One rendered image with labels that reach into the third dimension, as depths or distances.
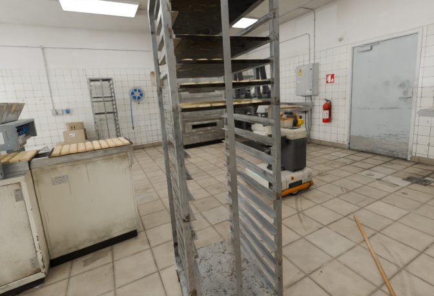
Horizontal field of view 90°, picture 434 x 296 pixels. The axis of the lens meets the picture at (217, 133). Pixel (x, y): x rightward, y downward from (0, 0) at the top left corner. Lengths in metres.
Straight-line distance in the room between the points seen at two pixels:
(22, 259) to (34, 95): 4.55
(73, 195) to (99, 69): 4.40
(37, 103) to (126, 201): 4.41
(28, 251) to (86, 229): 0.39
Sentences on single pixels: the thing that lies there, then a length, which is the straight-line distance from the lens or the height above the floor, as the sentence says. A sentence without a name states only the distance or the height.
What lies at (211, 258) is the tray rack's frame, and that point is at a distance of 1.77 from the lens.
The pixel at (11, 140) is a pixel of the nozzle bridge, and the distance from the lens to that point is 1.89.
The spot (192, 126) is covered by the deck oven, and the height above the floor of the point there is 0.56.
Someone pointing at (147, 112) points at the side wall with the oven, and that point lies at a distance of 6.22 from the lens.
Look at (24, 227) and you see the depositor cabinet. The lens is 2.05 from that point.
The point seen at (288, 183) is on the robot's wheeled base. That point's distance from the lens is 2.80.
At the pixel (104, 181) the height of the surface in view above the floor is 0.61.
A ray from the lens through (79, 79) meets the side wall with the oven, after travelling 6.17.
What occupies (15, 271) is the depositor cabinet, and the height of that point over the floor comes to 0.20.
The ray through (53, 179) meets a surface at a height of 0.72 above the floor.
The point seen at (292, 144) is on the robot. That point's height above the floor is 0.64.
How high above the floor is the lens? 1.27
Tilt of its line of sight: 10 degrees down
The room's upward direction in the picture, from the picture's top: 4 degrees counter-clockwise
